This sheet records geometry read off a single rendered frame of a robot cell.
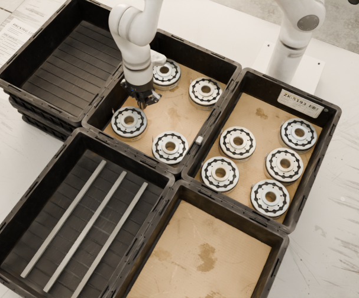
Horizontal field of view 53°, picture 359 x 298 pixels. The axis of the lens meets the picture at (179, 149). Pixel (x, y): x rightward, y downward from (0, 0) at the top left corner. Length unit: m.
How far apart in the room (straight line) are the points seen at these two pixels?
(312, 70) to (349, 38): 1.35
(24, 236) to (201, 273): 0.46
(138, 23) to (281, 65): 0.56
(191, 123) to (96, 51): 0.41
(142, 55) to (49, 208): 0.47
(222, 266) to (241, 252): 0.06
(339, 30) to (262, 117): 1.67
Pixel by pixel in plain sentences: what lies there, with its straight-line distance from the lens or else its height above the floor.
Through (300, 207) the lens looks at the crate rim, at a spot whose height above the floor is 0.92.
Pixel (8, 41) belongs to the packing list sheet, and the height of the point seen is 0.70.
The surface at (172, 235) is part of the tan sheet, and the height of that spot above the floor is 0.83.
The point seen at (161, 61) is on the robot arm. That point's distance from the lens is 0.96.
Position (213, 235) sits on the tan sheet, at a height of 0.83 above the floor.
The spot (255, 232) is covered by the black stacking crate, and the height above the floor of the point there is 0.87.
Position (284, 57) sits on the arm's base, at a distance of 1.17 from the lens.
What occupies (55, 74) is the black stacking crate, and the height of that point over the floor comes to 0.83.
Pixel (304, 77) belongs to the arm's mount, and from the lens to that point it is 1.33.
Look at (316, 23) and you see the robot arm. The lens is 1.07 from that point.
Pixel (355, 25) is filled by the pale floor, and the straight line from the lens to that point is 2.79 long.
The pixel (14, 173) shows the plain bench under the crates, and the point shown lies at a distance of 1.24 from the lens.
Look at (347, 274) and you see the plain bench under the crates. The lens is 1.17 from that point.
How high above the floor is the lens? 1.75
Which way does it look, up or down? 64 degrees down
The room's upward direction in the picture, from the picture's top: 3 degrees clockwise
